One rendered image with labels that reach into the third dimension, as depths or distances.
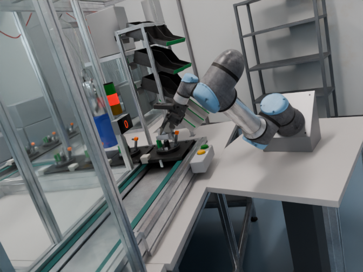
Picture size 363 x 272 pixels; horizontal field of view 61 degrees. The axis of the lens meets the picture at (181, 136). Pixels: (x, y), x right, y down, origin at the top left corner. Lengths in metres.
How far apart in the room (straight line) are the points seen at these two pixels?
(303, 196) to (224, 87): 0.51
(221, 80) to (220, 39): 3.69
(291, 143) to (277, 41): 2.93
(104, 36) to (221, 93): 1.99
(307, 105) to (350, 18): 2.63
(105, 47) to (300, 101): 1.87
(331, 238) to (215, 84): 0.73
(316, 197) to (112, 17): 2.25
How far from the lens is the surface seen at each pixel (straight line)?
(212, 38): 4.84
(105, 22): 2.93
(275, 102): 1.44
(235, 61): 1.12
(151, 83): 1.89
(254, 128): 1.35
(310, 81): 4.22
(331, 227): 1.32
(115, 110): 1.51
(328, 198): 1.23
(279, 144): 1.64
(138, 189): 1.48
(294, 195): 1.27
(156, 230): 1.15
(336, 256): 1.40
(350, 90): 4.33
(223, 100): 1.12
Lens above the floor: 1.51
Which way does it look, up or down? 16 degrees down
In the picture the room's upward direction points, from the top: 15 degrees counter-clockwise
